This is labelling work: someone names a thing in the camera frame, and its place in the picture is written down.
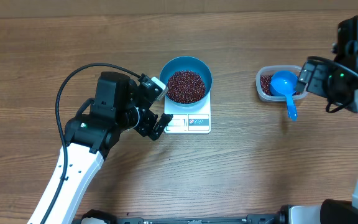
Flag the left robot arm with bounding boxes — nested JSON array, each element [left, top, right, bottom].
[[29, 72, 172, 223]]

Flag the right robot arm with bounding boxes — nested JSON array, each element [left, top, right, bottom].
[[295, 16, 358, 223]]

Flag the red adzuki beans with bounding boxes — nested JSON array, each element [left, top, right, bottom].
[[260, 71, 298, 96]]

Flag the teal blue bowl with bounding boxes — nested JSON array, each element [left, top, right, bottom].
[[160, 56, 213, 99]]

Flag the clear plastic food container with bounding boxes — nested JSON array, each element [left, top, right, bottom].
[[255, 65, 307, 103]]

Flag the white digital kitchen scale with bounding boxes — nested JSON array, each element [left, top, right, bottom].
[[164, 93, 211, 134]]

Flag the red beans in bowl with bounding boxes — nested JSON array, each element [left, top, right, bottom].
[[167, 70, 206, 104]]

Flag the blue plastic measuring scoop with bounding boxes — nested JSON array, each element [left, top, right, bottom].
[[269, 70, 298, 121]]

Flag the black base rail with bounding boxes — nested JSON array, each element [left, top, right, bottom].
[[73, 204, 323, 224]]

